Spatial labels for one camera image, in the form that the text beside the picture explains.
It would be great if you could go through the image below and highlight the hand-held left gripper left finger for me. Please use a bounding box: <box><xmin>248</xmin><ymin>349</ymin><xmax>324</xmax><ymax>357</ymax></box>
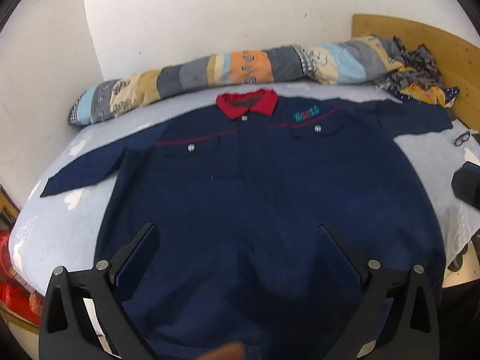
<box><xmin>38</xmin><ymin>223</ymin><xmax>161</xmax><ymax>360</ymax></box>

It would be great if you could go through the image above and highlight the navy jacket with red collar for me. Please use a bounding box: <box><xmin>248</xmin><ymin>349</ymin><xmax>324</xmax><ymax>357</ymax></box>
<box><xmin>39</xmin><ymin>88</ymin><xmax>454</xmax><ymax>360</ymax></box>

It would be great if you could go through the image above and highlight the red plastic object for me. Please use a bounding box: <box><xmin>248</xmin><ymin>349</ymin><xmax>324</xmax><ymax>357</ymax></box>
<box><xmin>0</xmin><ymin>229</ymin><xmax>42</xmax><ymax>325</ymax></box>

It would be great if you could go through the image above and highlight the wooden furniture frame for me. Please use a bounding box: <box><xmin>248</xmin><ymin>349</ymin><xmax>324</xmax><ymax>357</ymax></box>
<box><xmin>0</xmin><ymin>184</ymin><xmax>21</xmax><ymax>235</ymax></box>

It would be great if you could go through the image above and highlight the patchwork quilt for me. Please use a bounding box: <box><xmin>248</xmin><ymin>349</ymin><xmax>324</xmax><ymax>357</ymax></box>
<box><xmin>67</xmin><ymin>34</ymin><xmax>407</xmax><ymax>128</ymax></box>

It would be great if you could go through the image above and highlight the wooden headboard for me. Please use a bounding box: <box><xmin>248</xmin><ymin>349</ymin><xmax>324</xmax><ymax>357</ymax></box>
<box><xmin>352</xmin><ymin>14</ymin><xmax>480</xmax><ymax>132</ymax></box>

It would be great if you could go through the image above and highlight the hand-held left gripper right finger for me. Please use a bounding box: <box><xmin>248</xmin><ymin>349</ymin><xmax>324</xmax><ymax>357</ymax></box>
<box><xmin>317</xmin><ymin>224</ymin><xmax>440</xmax><ymax>360</ymax></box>

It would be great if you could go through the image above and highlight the light blue cloud bed sheet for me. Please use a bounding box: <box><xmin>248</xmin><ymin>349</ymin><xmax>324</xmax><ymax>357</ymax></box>
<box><xmin>7</xmin><ymin>80</ymin><xmax>480</xmax><ymax>308</ymax></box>

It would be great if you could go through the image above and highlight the yellow and blue patterned cloth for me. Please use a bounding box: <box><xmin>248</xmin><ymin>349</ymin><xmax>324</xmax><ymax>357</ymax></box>
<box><xmin>375</xmin><ymin>35</ymin><xmax>461</xmax><ymax>109</ymax></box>

